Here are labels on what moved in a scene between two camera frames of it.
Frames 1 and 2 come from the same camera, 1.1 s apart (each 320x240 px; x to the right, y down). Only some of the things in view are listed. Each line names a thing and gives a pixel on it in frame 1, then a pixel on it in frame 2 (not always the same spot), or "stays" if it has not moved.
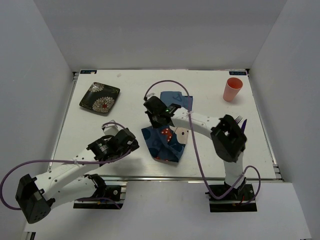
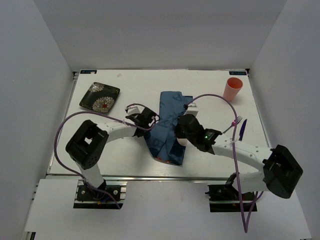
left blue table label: [88, 71] stays
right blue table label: [237, 73] stays
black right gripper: [156, 125] to [178, 132]
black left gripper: [134, 145] to [138, 136]
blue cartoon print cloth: [167, 142] stays
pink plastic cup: [233, 86] stays
